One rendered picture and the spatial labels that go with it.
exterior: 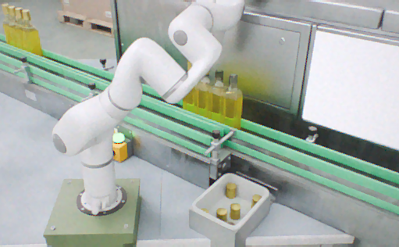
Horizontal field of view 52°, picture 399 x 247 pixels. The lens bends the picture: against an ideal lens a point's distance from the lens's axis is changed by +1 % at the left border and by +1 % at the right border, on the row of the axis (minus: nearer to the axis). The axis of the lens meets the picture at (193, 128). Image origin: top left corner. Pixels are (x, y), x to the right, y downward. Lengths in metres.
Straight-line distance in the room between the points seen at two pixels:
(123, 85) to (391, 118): 0.81
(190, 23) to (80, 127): 0.36
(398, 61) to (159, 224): 0.87
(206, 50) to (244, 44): 0.51
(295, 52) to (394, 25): 0.30
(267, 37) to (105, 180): 0.71
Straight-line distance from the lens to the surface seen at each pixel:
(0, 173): 1.73
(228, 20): 1.16
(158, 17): 1.75
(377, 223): 1.35
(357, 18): 1.31
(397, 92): 1.34
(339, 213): 1.38
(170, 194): 1.48
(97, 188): 1.27
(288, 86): 1.46
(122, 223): 1.26
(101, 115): 1.04
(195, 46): 1.00
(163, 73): 0.96
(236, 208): 1.33
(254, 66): 1.50
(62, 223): 1.30
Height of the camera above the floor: 1.71
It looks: 31 degrees down
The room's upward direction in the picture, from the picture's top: straight up
